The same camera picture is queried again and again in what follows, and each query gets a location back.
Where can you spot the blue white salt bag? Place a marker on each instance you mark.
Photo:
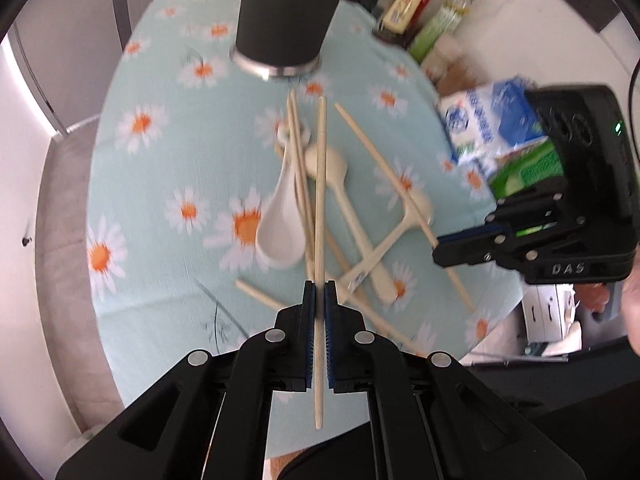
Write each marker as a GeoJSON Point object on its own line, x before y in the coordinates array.
{"type": "Point", "coordinates": [491, 120]}

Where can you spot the white ceramic dinosaur spoon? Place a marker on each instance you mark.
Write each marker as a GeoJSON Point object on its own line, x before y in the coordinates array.
{"type": "Point", "coordinates": [280, 236]}

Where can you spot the yellow label sauce bottle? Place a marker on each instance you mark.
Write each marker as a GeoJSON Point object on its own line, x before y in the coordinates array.
{"type": "Point", "coordinates": [395, 21]}

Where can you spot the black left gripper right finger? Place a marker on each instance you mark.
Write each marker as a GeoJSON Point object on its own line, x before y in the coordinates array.
{"type": "Point", "coordinates": [394, 381]}

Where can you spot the green sponge package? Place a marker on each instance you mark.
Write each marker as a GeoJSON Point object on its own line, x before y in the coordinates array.
{"type": "Point", "coordinates": [525, 169]}

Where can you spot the green label bottle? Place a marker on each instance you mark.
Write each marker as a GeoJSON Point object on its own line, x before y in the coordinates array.
{"type": "Point", "coordinates": [446, 19]}

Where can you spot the person's right hand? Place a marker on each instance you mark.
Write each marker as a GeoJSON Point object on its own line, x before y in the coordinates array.
{"type": "Point", "coordinates": [594, 297]}

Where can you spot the black utensil holder cup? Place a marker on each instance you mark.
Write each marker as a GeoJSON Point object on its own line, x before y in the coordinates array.
{"type": "Point", "coordinates": [281, 38]}

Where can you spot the large cream plastic spoon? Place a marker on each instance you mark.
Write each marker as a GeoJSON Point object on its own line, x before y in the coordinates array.
{"type": "Point", "coordinates": [382, 282]}

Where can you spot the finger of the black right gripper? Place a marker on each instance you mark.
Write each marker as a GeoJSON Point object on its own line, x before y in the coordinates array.
{"type": "Point", "coordinates": [528, 213]}
{"type": "Point", "coordinates": [471, 246]}

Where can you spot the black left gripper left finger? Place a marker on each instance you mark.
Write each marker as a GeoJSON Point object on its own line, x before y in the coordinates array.
{"type": "Point", "coordinates": [243, 384]}

